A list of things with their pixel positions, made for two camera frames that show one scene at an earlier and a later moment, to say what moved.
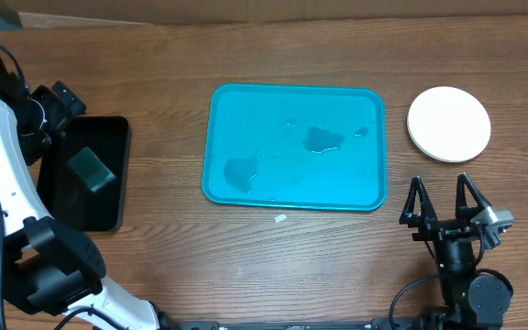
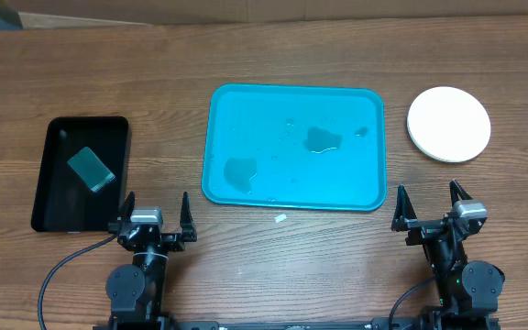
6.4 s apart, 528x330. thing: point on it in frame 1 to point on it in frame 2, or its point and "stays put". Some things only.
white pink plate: [448, 124] stays put
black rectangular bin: [65, 196] stays put
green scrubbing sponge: [91, 169] stays put
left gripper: [62, 115] to [175, 242]
